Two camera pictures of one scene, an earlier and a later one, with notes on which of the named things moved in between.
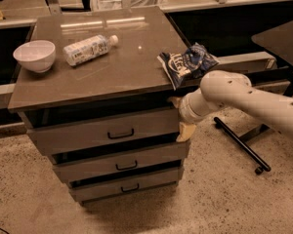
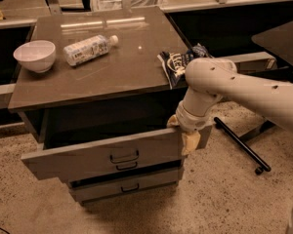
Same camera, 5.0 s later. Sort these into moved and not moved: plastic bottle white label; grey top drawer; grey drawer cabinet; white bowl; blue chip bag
Moved: grey top drawer
Not moved: blue chip bag; plastic bottle white label; white bowl; grey drawer cabinet
